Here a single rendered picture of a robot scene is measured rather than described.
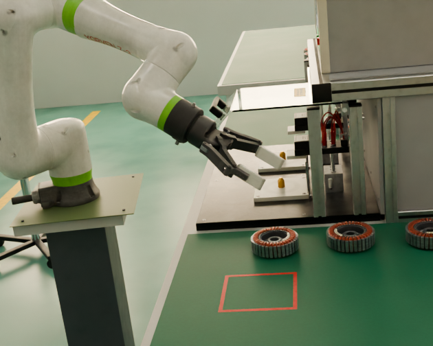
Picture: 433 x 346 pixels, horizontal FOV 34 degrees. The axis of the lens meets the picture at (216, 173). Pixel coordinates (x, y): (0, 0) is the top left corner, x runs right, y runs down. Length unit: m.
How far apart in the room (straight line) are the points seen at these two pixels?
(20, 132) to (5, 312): 1.45
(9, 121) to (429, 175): 1.10
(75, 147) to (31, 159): 0.15
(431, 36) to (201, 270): 0.79
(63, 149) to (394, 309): 1.08
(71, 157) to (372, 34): 0.93
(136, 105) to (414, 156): 0.68
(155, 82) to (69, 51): 5.38
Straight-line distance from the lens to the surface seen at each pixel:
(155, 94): 1.66
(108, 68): 6.96
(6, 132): 2.01
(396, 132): 1.76
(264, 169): 2.17
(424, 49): 1.83
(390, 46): 1.81
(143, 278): 3.34
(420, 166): 1.80
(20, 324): 3.18
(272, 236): 1.73
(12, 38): 1.90
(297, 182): 2.03
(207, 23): 6.71
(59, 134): 2.10
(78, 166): 2.14
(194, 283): 1.59
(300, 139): 1.95
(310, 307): 1.47
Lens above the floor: 1.48
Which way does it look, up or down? 19 degrees down
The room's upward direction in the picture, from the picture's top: 6 degrees counter-clockwise
